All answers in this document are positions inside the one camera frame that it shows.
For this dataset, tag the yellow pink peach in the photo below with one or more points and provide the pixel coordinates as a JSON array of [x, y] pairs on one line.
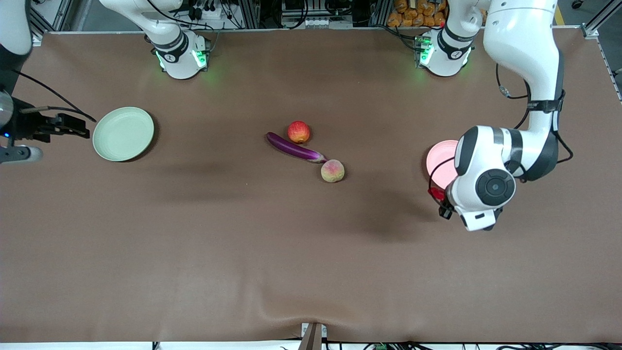
[[333, 171]]

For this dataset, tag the white power strip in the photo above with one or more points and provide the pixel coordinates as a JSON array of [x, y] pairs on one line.
[[214, 14]]

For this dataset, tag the red chili pepper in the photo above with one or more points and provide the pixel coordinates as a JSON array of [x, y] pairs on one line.
[[436, 193]]

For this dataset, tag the pink round plate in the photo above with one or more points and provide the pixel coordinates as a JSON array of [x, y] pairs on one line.
[[440, 160]]

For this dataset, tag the aluminium frame post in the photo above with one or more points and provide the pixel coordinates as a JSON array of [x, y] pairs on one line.
[[600, 17], [48, 14]]

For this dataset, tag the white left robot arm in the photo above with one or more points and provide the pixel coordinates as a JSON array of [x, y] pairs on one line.
[[520, 39]]

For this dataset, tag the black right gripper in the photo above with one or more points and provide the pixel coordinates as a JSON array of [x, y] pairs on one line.
[[25, 125]]

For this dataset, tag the white terminal strip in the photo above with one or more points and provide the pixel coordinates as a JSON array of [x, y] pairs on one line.
[[318, 23]]

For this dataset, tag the brown table cover mat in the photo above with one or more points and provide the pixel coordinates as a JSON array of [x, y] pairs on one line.
[[194, 243]]

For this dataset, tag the light green round plate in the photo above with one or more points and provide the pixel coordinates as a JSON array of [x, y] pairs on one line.
[[121, 133]]

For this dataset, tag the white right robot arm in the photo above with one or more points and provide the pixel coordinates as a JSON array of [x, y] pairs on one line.
[[175, 58]]

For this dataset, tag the red yellow apple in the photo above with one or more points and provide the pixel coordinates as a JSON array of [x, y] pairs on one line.
[[299, 132]]

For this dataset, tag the brown post with white bracket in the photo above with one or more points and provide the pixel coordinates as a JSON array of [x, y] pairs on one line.
[[312, 338]]

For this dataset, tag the pile of orange bags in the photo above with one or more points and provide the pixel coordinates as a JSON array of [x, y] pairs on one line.
[[418, 14]]

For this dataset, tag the long purple eggplant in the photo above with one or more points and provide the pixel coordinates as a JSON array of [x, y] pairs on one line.
[[291, 147]]

